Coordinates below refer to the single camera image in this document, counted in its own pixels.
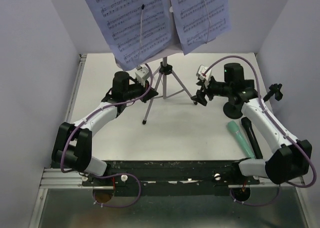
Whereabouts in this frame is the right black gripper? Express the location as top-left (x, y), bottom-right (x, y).
top-left (190, 75), bottom-right (232, 107)

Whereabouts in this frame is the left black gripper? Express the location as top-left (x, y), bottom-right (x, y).
top-left (124, 78), bottom-right (159, 104)

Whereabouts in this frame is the silver tripod music stand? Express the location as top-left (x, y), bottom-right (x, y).
top-left (142, 56), bottom-right (192, 125)

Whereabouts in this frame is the black microphone stand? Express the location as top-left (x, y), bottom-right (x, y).
top-left (263, 83), bottom-right (283, 102)
top-left (223, 102), bottom-right (243, 120)

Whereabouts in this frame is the green toy microphone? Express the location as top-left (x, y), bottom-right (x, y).
top-left (226, 121), bottom-right (256, 159)

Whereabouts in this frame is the black microphone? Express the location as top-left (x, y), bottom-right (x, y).
top-left (240, 117), bottom-right (263, 159)

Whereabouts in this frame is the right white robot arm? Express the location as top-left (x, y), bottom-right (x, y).
top-left (191, 63), bottom-right (312, 185)

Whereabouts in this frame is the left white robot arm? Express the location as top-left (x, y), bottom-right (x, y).
top-left (51, 66), bottom-right (158, 186)

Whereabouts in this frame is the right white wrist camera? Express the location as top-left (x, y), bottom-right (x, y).
top-left (196, 65), bottom-right (212, 88)

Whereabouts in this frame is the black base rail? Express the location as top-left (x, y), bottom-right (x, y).
top-left (82, 160), bottom-right (260, 197)

